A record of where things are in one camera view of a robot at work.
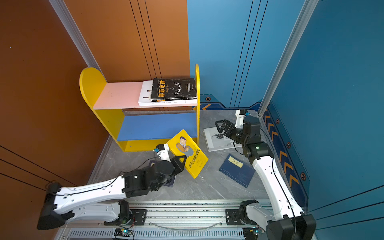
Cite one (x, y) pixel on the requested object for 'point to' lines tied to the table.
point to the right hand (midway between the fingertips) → (218, 125)
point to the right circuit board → (250, 233)
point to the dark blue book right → (237, 171)
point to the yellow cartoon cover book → (182, 145)
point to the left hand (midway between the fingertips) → (188, 157)
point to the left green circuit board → (122, 232)
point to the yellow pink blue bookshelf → (137, 128)
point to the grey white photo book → (216, 141)
